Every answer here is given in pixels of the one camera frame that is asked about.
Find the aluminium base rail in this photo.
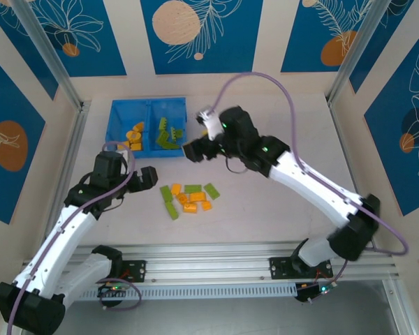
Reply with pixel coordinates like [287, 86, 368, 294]
[15, 242, 404, 289]

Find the small controller circuit board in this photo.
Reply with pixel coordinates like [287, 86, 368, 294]
[295, 282, 338, 304]
[97, 283, 130, 299]

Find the aluminium side rail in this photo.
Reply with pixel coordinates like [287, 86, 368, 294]
[328, 100, 362, 203]
[36, 100, 91, 261]

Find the grey slotted cable duct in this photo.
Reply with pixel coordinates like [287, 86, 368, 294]
[30, 283, 299, 302]

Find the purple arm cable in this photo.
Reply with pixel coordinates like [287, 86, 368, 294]
[6, 141, 143, 335]
[212, 71, 409, 306]

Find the blue floral wall panel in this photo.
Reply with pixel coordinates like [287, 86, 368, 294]
[24, 0, 127, 78]
[140, 0, 265, 75]
[364, 20, 419, 217]
[0, 0, 59, 101]
[281, 0, 374, 73]
[348, 0, 416, 94]
[0, 48, 47, 225]

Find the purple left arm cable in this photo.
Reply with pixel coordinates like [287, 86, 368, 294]
[6, 141, 143, 335]

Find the aluminium frame post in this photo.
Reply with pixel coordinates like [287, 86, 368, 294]
[326, 0, 387, 107]
[10, 0, 91, 112]

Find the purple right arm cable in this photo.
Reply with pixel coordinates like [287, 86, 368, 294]
[212, 71, 409, 306]

